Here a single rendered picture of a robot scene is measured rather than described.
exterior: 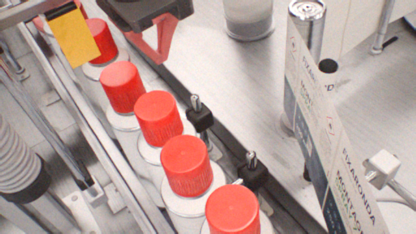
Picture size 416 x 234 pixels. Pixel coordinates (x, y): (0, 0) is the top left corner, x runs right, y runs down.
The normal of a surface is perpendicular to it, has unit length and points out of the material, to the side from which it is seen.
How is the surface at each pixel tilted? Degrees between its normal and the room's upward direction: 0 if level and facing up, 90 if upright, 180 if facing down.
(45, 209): 90
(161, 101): 2
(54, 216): 90
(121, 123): 45
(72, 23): 84
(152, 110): 3
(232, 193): 2
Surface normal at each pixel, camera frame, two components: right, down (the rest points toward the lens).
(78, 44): 0.56, 0.52
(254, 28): 0.22, 0.73
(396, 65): -0.11, -0.63
